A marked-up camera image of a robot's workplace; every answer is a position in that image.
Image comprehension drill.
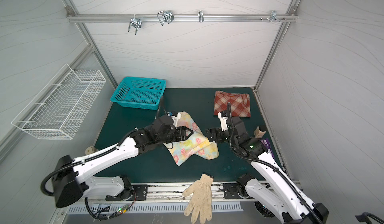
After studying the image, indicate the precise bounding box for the red plaid skirt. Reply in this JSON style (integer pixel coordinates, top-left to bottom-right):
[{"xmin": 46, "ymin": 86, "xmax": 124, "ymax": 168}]
[{"xmin": 214, "ymin": 91, "xmax": 251, "ymax": 118}]

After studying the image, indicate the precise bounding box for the beige knitted glove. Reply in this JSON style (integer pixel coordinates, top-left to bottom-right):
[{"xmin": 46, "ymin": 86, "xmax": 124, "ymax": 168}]
[{"xmin": 182, "ymin": 173, "xmax": 214, "ymax": 224}]

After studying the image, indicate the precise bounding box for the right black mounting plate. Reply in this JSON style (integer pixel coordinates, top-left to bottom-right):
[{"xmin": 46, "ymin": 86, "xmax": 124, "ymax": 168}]
[{"xmin": 219, "ymin": 183, "xmax": 251, "ymax": 200}]

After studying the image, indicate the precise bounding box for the horizontal aluminium rail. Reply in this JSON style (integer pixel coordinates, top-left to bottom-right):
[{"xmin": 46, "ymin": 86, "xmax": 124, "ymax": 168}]
[{"xmin": 67, "ymin": 13, "xmax": 299, "ymax": 23}]

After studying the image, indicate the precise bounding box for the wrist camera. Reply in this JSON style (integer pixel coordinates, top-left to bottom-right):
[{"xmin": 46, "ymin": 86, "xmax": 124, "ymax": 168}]
[
  {"xmin": 218, "ymin": 111, "xmax": 228, "ymax": 132},
  {"xmin": 168, "ymin": 111, "xmax": 182, "ymax": 128}
]

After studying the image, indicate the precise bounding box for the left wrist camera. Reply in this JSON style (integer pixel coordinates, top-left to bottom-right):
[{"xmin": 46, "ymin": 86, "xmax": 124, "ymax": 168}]
[{"xmin": 168, "ymin": 111, "xmax": 182, "ymax": 128}]

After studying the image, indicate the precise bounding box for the white wire wall basket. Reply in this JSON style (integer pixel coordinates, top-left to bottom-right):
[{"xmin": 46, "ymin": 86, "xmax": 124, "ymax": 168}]
[{"xmin": 11, "ymin": 64, "xmax": 106, "ymax": 140}]

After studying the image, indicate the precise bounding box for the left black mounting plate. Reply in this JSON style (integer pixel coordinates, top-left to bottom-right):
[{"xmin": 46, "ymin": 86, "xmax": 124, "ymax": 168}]
[{"xmin": 106, "ymin": 185, "xmax": 149, "ymax": 202}]

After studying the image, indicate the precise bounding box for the teal plastic basket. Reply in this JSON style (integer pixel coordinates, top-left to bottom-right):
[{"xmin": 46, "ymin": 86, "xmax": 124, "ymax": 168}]
[{"xmin": 111, "ymin": 77, "xmax": 167, "ymax": 110}]

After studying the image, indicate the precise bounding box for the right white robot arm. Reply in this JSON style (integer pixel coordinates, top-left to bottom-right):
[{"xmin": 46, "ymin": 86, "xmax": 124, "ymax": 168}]
[{"xmin": 206, "ymin": 103, "xmax": 329, "ymax": 224}]

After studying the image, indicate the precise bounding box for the metal U-bolt hook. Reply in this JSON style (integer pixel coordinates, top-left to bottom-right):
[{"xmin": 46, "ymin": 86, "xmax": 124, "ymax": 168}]
[{"xmin": 128, "ymin": 15, "xmax": 142, "ymax": 35}]

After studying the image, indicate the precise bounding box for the black mounting plate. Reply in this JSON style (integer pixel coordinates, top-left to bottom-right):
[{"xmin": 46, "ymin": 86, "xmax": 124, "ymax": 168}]
[
  {"xmin": 106, "ymin": 185, "xmax": 149, "ymax": 202},
  {"xmin": 219, "ymin": 183, "xmax": 251, "ymax": 200}
]

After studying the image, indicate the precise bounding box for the purple snack packet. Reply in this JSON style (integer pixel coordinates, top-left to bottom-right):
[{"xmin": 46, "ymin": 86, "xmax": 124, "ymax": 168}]
[{"xmin": 261, "ymin": 138, "xmax": 275, "ymax": 158}]

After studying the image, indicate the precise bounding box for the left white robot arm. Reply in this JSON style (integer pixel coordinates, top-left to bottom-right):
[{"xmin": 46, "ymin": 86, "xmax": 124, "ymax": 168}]
[{"xmin": 40, "ymin": 112, "xmax": 194, "ymax": 208}]

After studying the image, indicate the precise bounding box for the small metal clip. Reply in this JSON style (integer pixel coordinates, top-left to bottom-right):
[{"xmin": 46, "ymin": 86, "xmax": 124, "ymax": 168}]
[{"xmin": 198, "ymin": 11, "xmax": 204, "ymax": 23}]

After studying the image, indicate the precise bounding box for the right base cable bundle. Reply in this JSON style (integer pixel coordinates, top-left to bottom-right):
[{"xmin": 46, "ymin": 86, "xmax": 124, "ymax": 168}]
[{"xmin": 254, "ymin": 200, "xmax": 275, "ymax": 218}]

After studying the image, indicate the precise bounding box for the beige bottle left side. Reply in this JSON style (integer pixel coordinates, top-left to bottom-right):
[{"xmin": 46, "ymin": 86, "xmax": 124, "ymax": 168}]
[{"xmin": 85, "ymin": 147, "xmax": 99, "ymax": 155}]

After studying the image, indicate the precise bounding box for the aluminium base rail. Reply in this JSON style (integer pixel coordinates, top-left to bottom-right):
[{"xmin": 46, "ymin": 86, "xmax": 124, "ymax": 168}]
[{"xmin": 58, "ymin": 180, "xmax": 307, "ymax": 205}]

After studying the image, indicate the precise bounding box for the white ventilation grille strip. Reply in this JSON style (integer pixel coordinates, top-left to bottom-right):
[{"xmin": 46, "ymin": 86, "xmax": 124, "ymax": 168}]
[{"xmin": 67, "ymin": 202, "xmax": 244, "ymax": 215}]

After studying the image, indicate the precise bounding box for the base cable bundle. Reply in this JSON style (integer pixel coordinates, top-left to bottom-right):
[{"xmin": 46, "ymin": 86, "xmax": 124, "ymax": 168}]
[
  {"xmin": 254, "ymin": 200, "xmax": 275, "ymax": 218},
  {"xmin": 84, "ymin": 192, "xmax": 137, "ymax": 221}
]

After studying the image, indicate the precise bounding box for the metal bracket with screws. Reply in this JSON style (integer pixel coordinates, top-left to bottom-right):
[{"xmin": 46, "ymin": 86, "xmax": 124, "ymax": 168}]
[{"xmin": 260, "ymin": 11, "xmax": 287, "ymax": 23}]

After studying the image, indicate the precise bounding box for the left base cable bundle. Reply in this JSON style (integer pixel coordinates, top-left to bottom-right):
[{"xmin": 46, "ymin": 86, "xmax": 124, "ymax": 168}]
[{"xmin": 84, "ymin": 192, "xmax": 137, "ymax": 221}]

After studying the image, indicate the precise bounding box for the metal double hook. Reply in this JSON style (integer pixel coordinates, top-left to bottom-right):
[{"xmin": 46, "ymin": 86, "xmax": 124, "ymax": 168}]
[{"xmin": 157, "ymin": 10, "xmax": 175, "ymax": 26}]

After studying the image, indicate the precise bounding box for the floral skirt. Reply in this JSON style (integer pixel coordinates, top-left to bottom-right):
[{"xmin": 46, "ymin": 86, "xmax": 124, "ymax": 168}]
[{"xmin": 164, "ymin": 112, "xmax": 219, "ymax": 166}]

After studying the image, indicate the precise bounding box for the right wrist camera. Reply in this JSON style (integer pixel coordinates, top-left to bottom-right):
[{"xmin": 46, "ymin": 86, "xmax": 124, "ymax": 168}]
[{"xmin": 218, "ymin": 111, "xmax": 228, "ymax": 132}]

